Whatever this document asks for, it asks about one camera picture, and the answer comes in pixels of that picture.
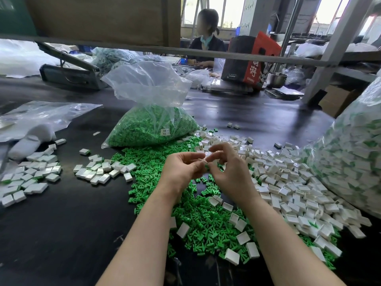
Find cardboard box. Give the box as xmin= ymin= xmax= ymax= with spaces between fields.
xmin=319 ymin=85 xmax=360 ymax=118

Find pile of assembled white pieces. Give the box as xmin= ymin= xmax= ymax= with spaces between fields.
xmin=0 ymin=138 xmax=67 ymax=208

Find clear bag of pale parts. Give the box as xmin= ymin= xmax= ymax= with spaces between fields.
xmin=92 ymin=47 xmax=182 ymax=76

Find pile of green parts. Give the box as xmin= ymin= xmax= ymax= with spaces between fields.
xmin=112 ymin=136 xmax=341 ymax=271

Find bag of green clips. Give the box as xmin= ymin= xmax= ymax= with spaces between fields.
xmin=101 ymin=61 xmax=200 ymax=149

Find white plastic sheet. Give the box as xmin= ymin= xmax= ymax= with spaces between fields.
xmin=0 ymin=40 xmax=59 ymax=78

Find crumpled white plastic bag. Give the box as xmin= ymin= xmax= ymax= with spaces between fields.
xmin=187 ymin=68 xmax=215 ymax=89

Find white paper sheets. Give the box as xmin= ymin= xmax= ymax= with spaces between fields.
xmin=266 ymin=85 xmax=304 ymax=100

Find black and red box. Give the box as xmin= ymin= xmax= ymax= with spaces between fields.
xmin=221 ymin=31 xmax=282 ymax=89

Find person's left hand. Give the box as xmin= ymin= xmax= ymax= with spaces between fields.
xmin=155 ymin=152 xmax=208 ymax=203

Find grey metal shelf frame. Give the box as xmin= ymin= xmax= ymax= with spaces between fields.
xmin=0 ymin=0 xmax=381 ymax=107

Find brown board panel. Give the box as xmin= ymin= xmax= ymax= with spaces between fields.
xmin=0 ymin=0 xmax=182 ymax=46

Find black table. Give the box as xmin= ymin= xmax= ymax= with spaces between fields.
xmin=0 ymin=56 xmax=381 ymax=286

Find pile of white plastic caps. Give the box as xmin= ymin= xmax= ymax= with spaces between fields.
xmin=169 ymin=127 xmax=373 ymax=267

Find metal bowl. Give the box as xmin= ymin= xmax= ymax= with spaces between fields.
xmin=267 ymin=72 xmax=288 ymax=89

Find empty clear plastic bag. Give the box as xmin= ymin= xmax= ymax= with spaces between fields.
xmin=0 ymin=101 xmax=102 ymax=160

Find person's left forearm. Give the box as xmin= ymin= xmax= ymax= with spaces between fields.
xmin=95 ymin=193 xmax=178 ymax=286

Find person's right hand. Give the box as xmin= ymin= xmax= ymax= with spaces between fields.
xmin=205 ymin=141 xmax=261 ymax=207

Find white bags on shelf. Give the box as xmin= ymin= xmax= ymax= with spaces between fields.
xmin=295 ymin=42 xmax=377 ymax=59

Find large bag of white caps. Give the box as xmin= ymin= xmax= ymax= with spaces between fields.
xmin=307 ymin=71 xmax=381 ymax=220

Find person's right forearm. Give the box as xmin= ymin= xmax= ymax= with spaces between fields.
xmin=241 ymin=196 xmax=347 ymax=286

